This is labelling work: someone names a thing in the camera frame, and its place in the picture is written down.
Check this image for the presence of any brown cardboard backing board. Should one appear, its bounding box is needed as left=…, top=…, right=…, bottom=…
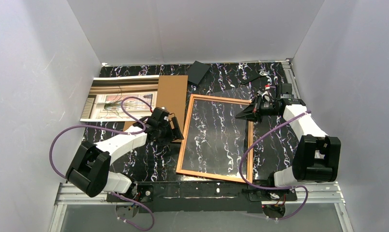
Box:
left=121, top=75, right=188, bottom=131

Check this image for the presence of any orange picture frame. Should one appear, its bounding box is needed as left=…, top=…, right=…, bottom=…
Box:
left=175, top=93, right=255, bottom=184

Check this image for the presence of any printed photo of window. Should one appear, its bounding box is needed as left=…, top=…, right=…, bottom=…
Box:
left=80, top=75, right=160, bottom=122

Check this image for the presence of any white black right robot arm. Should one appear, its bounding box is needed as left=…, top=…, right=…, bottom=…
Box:
left=235, top=83, right=341, bottom=190

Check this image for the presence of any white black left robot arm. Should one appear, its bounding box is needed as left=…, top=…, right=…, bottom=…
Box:
left=65, top=107, right=183, bottom=197

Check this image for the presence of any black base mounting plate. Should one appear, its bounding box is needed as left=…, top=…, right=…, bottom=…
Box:
left=123, top=181, right=297, bottom=213

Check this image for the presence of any black square block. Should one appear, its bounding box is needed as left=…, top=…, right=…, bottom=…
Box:
left=187, top=61, right=210, bottom=86

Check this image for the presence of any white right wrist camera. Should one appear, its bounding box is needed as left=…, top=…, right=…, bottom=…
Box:
left=257, top=85, right=276, bottom=101

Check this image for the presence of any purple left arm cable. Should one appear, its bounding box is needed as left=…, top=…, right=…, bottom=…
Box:
left=49, top=96, right=156, bottom=232

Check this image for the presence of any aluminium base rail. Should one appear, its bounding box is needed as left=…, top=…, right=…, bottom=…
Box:
left=49, top=180, right=353, bottom=232

